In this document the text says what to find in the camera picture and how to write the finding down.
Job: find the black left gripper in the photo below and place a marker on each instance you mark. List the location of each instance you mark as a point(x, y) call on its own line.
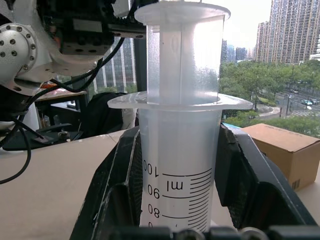
point(82, 27)

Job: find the translucent plastic 100 ml syringe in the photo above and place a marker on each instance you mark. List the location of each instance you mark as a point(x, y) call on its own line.
point(180, 140)

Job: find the black desk with wooden top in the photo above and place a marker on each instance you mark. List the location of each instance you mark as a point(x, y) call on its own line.
point(72, 96)

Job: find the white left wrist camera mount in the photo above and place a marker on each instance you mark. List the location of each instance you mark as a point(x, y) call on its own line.
point(56, 62)

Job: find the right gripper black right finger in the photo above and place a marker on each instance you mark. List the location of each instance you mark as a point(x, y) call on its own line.
point(250, 180)

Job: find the black window frame post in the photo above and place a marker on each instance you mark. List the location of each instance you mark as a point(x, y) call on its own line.
point(140, 65)

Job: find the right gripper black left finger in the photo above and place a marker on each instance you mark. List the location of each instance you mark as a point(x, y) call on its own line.
point(112, 180)

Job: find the brown cardboard box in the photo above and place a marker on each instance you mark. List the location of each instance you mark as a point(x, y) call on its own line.
point(287, 150)

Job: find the black office chair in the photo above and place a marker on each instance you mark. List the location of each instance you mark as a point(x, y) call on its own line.
point(107, 115)

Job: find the black flat base plate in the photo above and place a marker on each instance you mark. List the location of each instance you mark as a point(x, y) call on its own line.
point(47, 141)

